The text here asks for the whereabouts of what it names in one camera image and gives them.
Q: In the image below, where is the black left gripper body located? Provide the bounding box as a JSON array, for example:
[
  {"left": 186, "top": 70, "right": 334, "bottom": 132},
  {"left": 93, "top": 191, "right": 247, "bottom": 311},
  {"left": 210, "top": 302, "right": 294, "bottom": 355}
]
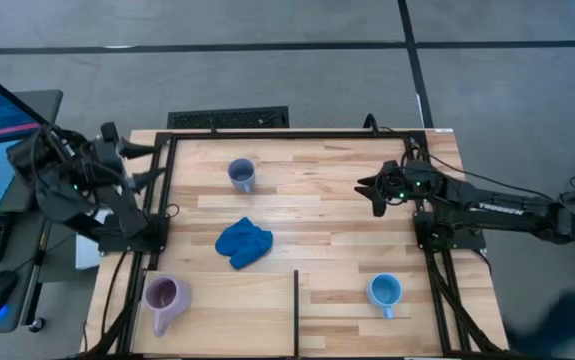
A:
[{"left": 89, "top": 121, "right": 139, "bottom": 192}]

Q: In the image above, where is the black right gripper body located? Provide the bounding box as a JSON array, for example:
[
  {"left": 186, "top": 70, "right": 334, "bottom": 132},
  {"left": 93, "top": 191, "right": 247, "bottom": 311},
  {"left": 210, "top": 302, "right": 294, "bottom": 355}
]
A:
[{"left": 385, "top": 162, "right": 427, "bottom": 206}]

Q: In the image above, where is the light blue mug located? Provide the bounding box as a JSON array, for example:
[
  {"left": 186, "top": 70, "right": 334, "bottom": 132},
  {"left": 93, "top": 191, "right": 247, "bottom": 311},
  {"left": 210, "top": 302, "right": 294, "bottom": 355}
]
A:
[{"left": 365, "top": 272, "right": 404, "bottom": 320}]

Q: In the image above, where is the grey-blue mug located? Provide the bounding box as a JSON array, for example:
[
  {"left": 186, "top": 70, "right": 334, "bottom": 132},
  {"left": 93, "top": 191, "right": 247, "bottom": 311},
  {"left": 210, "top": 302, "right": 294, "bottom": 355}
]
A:
[{"left": 227, "top": 158, "right": 257, "bottom": 194}]

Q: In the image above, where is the pink ribbed mug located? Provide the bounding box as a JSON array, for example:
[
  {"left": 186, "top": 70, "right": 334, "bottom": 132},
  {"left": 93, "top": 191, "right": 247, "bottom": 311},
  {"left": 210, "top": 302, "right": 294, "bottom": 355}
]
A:
[{"left": 142, "top": 273, "right": 193, "bottom": 338}]

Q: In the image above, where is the black floor vent grille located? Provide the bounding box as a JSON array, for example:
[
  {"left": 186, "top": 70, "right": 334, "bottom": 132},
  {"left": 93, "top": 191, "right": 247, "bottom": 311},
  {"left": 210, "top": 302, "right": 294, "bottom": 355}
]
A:
[{"left": 166, "top": 105, "right": 291, "bottom": 130}]

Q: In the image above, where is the white box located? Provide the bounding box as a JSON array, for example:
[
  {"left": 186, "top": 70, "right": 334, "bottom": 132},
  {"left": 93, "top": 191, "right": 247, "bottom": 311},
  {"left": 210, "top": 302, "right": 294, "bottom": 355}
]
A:
[{"left": 75, "top": 207, "right": 113, "bottom": 271}]

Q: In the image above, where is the blue cloth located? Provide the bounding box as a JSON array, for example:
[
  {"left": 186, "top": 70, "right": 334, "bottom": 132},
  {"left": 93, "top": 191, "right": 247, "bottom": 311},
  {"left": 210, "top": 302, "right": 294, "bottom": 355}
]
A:
[{"left": 214, "top": 216, "right": 274, "bottom": 270}]

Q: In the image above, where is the person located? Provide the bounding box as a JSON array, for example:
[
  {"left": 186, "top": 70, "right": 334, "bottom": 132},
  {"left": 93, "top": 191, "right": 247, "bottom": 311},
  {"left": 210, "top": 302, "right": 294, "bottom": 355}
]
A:
[{"left": 506, "top": 289, "right": 575, "bottom": 360}]

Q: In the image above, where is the black base cable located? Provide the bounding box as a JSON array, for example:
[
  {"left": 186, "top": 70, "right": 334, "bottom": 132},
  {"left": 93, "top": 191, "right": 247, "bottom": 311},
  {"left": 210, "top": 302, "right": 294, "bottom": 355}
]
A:
[{"left": 363, "top": 113, "right": 421, "bottom": 169}]

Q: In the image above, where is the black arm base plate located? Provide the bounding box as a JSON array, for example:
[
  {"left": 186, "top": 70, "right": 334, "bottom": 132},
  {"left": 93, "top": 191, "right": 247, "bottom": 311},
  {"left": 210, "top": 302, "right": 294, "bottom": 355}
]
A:
[
  {"left": 413, "top": 209, "right": 488, "bottom": 252},
  {"left": 97, "top": 214, "right": 169, "bottom": 254}
]

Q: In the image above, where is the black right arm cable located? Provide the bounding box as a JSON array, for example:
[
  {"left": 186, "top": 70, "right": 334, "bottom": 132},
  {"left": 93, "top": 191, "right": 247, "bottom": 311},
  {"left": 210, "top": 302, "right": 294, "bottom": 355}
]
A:
[{"left": 426, "top": 152, "right": 556, "bottom": 201}]

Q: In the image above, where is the black table frame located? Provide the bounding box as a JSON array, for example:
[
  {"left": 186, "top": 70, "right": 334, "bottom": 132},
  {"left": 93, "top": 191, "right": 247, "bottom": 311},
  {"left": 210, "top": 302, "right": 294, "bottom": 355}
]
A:
[{"left": 84, "top": 128, "right": 511, "bottom": 360}]

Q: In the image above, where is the black cable under table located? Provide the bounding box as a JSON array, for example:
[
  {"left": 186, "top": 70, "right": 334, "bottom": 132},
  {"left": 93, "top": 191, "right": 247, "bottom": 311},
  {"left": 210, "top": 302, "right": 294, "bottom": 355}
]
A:
[{"left": 99, "top": 249, "right": 129, "bottom": 351}]

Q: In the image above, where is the black shelf support frame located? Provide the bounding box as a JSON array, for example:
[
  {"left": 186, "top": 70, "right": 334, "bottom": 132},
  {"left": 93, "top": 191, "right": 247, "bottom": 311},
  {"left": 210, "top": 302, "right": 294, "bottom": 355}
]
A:
[{"left": 293, "top": 269, "right": 300, "bottom": 359}]

